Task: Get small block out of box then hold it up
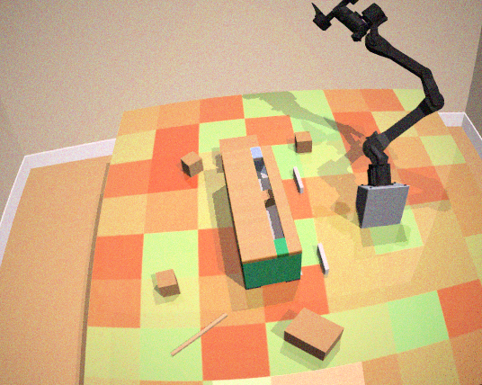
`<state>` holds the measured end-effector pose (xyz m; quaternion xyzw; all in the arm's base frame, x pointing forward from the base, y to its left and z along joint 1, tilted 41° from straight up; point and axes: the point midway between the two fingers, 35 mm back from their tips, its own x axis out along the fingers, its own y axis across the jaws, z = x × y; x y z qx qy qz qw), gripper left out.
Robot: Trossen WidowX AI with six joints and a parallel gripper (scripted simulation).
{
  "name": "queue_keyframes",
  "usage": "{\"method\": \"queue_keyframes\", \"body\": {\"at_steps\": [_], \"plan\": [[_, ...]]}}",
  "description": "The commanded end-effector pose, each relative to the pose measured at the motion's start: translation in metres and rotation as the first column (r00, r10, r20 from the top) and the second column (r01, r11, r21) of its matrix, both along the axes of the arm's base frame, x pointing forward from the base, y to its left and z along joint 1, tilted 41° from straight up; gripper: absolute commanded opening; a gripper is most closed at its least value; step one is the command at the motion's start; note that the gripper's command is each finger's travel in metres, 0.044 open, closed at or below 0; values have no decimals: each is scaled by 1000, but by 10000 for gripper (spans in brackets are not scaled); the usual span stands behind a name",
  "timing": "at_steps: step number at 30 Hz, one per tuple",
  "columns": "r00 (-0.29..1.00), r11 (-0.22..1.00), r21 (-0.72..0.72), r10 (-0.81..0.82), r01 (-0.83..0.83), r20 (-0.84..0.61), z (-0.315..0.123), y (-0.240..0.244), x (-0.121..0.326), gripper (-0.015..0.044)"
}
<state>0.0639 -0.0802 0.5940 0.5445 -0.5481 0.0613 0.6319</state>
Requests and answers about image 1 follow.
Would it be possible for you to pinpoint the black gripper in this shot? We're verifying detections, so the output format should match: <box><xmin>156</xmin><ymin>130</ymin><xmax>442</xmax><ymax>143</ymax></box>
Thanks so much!
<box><xmin>312</xmin><ymin>0</ymin><xmax>359</xmax><ymax>31</ymax></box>

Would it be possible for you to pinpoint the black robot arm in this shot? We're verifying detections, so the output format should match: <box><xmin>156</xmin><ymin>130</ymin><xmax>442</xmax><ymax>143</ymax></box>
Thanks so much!
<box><xmin>345</xmin><ymin>3</ymin><xmax>444</xmax><ymax>187</ymax></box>

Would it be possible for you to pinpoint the tan thin stick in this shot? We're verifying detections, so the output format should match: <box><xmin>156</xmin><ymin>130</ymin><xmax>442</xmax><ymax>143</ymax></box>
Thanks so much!
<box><xmin>170</xmin><ymin>312</ymin><xmax>228</xmax><ymax>356</ymax></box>

